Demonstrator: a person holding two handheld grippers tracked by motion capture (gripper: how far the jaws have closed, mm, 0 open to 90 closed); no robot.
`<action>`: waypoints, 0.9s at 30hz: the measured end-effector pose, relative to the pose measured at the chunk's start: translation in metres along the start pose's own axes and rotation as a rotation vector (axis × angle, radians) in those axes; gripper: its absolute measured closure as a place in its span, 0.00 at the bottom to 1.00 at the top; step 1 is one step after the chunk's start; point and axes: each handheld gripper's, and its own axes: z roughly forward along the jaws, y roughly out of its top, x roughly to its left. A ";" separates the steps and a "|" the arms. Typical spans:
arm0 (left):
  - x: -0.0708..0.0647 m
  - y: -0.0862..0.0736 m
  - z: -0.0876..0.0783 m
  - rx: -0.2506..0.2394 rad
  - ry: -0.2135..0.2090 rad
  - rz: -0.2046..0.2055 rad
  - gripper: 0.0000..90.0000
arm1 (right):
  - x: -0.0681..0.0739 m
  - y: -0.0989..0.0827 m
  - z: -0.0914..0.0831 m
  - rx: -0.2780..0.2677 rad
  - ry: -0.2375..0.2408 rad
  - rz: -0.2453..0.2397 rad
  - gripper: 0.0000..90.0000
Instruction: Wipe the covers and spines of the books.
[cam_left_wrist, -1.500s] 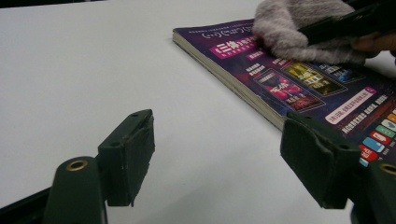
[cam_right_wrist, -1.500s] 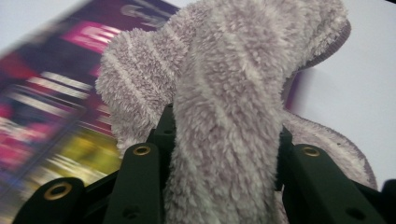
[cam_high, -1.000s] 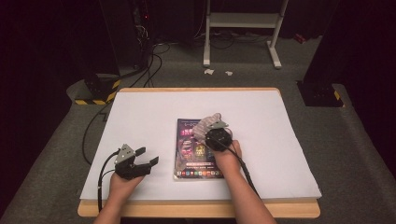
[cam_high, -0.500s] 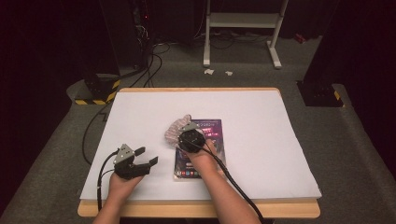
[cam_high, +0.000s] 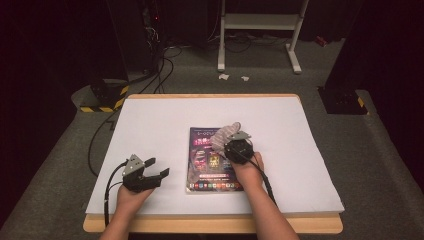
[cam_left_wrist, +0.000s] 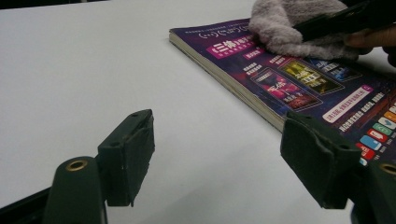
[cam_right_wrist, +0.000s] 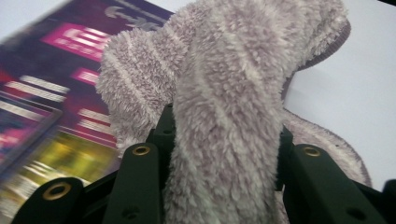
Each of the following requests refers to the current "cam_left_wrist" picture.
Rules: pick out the glossy illustrated magazine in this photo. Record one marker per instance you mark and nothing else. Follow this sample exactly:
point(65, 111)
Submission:
point(311, 90)

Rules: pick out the grey striped fluffy cloth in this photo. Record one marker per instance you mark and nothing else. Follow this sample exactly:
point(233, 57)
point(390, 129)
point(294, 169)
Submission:
point(280, 28)

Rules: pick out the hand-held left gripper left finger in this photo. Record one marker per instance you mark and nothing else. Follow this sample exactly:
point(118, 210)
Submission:
point(127, 161)

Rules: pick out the white table mat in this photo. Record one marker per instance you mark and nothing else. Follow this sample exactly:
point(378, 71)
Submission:
point(93, 62)

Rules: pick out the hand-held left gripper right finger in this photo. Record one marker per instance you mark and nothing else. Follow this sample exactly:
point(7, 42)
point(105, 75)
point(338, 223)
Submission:
point(317, 158)

